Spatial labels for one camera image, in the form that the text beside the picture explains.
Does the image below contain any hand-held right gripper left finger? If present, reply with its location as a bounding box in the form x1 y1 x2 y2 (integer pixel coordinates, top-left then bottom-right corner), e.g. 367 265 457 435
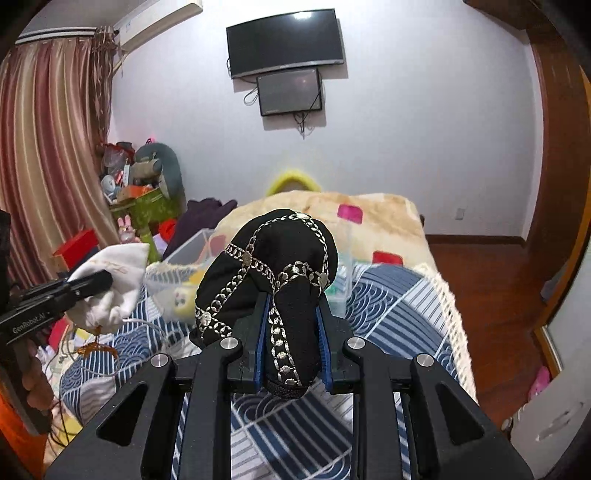
44 291 271 480

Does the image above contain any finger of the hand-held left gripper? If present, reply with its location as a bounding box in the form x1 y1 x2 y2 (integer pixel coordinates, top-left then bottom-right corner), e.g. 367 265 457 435
28 278 114 319
21 271 114 301

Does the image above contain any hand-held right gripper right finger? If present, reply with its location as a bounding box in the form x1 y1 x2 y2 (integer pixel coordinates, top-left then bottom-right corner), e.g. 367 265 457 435
316 295 536 480

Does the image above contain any white drawstring pouch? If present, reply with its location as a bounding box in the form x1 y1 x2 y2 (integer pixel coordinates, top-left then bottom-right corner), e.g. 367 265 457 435
65 242 151 358

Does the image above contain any black cloth with silver chain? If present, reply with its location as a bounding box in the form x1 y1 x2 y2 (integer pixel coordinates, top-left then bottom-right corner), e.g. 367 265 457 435
189 209 341 400

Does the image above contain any yellow soft toy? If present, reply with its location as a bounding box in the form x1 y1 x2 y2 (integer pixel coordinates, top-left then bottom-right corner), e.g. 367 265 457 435
167 285 195 317

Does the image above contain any clear plastic storage box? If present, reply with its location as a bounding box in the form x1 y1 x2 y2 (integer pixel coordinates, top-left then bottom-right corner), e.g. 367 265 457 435
161 222 356 320

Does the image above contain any person's left hand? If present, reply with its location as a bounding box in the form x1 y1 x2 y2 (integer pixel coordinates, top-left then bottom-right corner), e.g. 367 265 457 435
21 339 55 411

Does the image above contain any red box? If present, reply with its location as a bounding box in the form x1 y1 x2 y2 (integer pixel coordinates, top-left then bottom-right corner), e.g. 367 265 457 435
53 230 100 269

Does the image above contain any pink bunny doll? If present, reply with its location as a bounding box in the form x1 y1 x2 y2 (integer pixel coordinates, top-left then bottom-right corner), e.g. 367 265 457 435
117 215 141 244

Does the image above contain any blue patterned bedsheet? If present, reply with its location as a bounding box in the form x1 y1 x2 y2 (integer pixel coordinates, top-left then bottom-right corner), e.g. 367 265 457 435
60 263 476 480

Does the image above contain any green cardboard box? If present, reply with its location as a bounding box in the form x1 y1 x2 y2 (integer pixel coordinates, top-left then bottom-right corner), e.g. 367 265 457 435
111 187 183 232

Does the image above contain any pile of toys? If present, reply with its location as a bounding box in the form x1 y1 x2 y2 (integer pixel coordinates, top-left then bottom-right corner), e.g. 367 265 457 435
97 141 153 204

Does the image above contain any striped brown curtain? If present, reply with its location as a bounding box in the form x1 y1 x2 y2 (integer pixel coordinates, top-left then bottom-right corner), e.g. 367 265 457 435
0 25 121 287

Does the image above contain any dark purple garment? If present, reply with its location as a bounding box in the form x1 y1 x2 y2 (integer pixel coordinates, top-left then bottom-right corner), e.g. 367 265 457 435
174 198 238 250

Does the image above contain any cream crochet cover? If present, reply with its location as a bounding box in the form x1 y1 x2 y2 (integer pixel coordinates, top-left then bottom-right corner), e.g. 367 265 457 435
413 263 478 407

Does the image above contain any beige fleece blanket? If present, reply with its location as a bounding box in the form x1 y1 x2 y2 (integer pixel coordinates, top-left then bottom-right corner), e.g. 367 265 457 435
215 191 423 278

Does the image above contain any grey plush toy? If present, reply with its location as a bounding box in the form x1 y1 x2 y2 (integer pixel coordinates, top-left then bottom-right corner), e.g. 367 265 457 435
134 142 185 199

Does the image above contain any pink slipper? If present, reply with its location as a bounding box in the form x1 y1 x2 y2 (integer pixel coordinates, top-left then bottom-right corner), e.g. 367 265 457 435
529 367 551 399

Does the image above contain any small black monitor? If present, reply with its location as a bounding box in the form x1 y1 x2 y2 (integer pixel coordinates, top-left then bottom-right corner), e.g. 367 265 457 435
256 68 323 117

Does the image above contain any white sliding door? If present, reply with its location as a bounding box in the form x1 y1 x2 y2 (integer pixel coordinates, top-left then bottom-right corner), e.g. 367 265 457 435
503 286 591 480

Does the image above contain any white air conditioner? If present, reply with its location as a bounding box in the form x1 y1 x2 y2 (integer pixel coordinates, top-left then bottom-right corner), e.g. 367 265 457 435
113 0 204 49

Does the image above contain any brown wooden wardrobe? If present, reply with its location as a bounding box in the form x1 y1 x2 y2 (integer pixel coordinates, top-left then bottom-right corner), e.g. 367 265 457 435
466 0 591 328

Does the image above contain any white cable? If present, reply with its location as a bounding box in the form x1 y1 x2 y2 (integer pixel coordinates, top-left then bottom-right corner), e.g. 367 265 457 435
60 316 195 370

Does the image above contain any wall-mounted black television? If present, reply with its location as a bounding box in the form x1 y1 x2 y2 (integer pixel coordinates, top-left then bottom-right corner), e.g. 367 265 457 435
226 8 345 80

